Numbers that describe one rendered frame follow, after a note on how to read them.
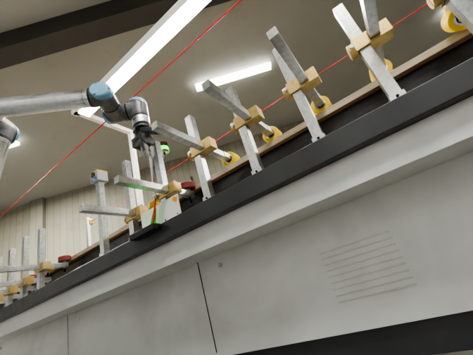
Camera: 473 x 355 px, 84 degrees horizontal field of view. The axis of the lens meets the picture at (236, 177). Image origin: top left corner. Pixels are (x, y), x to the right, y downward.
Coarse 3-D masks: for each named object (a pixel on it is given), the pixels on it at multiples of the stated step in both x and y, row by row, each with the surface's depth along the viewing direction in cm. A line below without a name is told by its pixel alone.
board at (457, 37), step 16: (464, 32) 87; (432, 48) 92; (448, 48) 90; (416, 64) 93; (352, 96) 103; (320, 112) 109; (336, 112) 108; (304, 128) 113; (272, 144) 119; (240, 160) 127; (224, 176) 134; (128, 224) 164; (80, 256) 191
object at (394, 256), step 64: (448, 64) 91; (384, 192) 94; (448, 192) 84; (256, 256) 116; (320, 256) 101; (384, 256) 90; (448, 256) 81; (64, 320) 188; (128, 320) 152; (192, 320) 128; (256, 320) 110; (320, 320) 97; (384, 320) 86; (448, 320) 80
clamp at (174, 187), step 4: (168, 184) 123; (172, 184) 121; (176, 184) 123; (180, 184) 125; (168, 188) 122; (172, 188) 121; (176, 188) 121; (180, 188) 124; (168, 192) 122; (172, 192) 122; (176, 192) 123; (180, 192) 124; (160, 196) 124; (164, 196) 123; (168, 196) 124; (156, 200) 126
